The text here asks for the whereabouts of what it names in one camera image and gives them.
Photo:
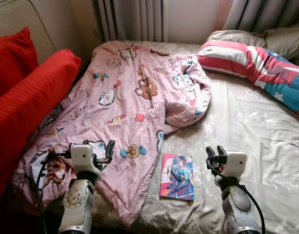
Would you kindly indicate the bright window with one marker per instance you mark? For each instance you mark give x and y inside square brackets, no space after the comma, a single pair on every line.
[193,19]

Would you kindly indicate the taupe crumpled pillow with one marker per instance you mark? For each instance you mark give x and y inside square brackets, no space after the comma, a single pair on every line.
[288,41]

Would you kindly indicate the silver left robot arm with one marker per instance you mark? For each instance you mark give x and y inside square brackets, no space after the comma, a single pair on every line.
[78,200]

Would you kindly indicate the pink cartoon print quilt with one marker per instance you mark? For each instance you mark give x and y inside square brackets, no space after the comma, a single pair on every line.
[134,97]

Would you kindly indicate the flat beige pillow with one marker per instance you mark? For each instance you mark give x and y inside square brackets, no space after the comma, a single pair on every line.
[237,38]

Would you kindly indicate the anime cover comic book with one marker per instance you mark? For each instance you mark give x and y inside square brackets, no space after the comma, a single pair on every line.
[177,176]

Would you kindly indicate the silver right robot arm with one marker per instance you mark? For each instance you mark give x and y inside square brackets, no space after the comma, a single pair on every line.
[237,204]

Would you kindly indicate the red white blue bolster pillow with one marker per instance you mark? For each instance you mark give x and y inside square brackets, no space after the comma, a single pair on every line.
[256,68]

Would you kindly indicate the bed with beige floral sheet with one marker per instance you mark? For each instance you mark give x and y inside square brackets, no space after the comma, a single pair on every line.
[251,146]

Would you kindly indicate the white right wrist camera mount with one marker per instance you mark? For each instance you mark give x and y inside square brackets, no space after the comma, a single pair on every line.
[235,163]

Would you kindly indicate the red sofa back cushion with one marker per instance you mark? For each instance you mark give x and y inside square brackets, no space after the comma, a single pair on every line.
[12,61]

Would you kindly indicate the white quilted spare mattress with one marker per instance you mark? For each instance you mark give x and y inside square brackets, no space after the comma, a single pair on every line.
[17,14]

